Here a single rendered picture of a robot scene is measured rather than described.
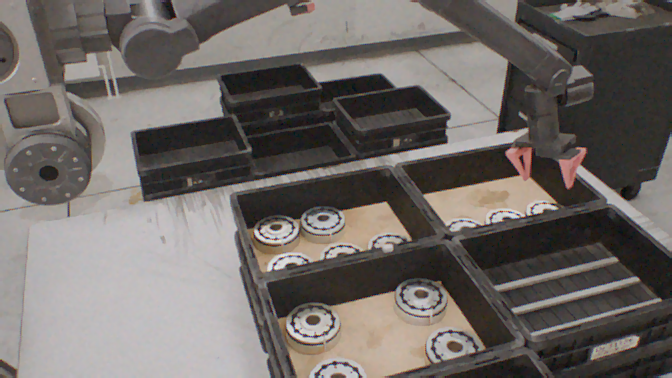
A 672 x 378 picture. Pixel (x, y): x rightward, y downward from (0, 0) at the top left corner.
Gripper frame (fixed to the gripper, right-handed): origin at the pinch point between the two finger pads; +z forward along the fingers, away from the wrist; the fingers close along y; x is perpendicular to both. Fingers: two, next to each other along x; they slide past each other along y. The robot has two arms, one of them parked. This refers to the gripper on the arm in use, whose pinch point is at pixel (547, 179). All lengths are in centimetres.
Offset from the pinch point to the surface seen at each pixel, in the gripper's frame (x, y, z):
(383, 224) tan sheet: 15.5, 34.3, 10.7
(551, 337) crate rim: 27.3, -16.0, 15.2
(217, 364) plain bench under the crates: 63, 40, 23
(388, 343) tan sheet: 41.5, 9.5, 18.1
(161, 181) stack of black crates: 25, 134, 12
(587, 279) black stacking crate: -2.1, -6.5, 22.8
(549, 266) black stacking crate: -0.1, 1.0, 20.7
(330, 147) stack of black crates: -51, 134, 28
